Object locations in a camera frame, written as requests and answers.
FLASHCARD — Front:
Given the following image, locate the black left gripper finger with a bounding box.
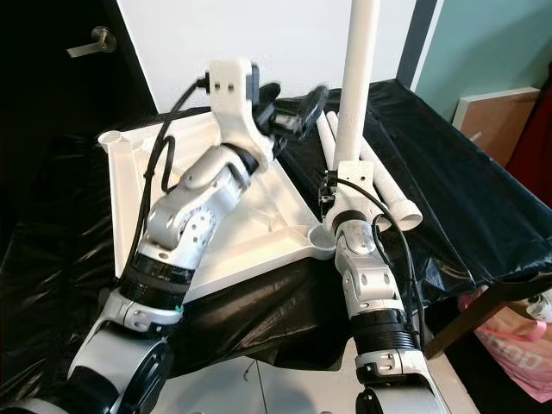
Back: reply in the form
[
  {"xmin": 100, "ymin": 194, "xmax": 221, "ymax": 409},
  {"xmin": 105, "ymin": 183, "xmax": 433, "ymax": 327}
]
[
  {"xmin": 278, "ymin": 108, "xmax": 316, "ymax": 137},
  {"xmin": 274, "ymin": 84, "xmax": 330, "ymax": 111}
]

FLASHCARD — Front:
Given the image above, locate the white plastic table top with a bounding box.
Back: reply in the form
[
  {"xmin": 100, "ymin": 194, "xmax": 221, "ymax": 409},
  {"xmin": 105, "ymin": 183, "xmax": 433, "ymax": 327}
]
[{"xmin": 97, "ymin": 103, "xmax": 339, "ymax": 304}]

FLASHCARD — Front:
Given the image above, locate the black plastic table cover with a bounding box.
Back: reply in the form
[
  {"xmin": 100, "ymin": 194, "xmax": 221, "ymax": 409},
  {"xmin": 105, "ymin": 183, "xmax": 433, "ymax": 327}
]
[{"xmin": 0, "ymin": 79, "xmax": 552, "ymax": 380}]

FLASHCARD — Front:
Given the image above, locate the brown wooden board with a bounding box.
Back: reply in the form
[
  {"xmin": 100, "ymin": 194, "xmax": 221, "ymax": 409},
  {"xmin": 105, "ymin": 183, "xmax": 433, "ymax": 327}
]
[{"xmin": 453, "ymin": 86, "xmax": 543, "ymax": 160}]

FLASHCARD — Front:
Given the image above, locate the dark red fabric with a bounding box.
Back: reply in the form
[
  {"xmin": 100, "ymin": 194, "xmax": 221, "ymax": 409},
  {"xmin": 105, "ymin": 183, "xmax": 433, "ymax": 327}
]
[{"xmin": 507, "ymin": 112, "xmax": 552, "ymax": 186}]

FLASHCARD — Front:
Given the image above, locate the pink plastic bag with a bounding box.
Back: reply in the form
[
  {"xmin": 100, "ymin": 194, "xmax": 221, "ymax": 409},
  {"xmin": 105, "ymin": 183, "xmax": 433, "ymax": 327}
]
[{"xmin": 459, "ymin": 289, "xmax": 552, "ymax": 380}]

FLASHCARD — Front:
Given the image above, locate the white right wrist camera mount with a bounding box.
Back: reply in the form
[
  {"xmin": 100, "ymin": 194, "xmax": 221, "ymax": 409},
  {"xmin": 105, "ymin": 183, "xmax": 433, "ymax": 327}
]
[{"xmin": 328, "ymin": 160, "xmax": 376, "ymax": 227}]

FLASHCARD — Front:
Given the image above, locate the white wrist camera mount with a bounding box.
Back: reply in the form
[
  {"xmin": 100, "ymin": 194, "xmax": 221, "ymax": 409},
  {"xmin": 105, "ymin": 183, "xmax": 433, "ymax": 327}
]
[
  {"xmin": 207, "ymin": 59, "xmax": 275, "ymax": 165},
  {"xmin": 328, "ymin": 160, "xmax": 376, "ymax": 227}
]

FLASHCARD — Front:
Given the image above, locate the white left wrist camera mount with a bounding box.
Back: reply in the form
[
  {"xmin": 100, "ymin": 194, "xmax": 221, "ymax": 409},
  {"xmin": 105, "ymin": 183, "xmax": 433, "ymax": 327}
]
[{"xmin": 207, "ymin": 59, "xmax": 275, "ymax": 165}]

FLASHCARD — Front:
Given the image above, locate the silver lever door handle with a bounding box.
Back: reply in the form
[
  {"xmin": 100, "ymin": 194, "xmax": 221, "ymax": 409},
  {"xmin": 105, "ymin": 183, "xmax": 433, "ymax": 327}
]
[{"xmin": 66, "ymin": 26, "xmax": 117, "ymax": 60}]

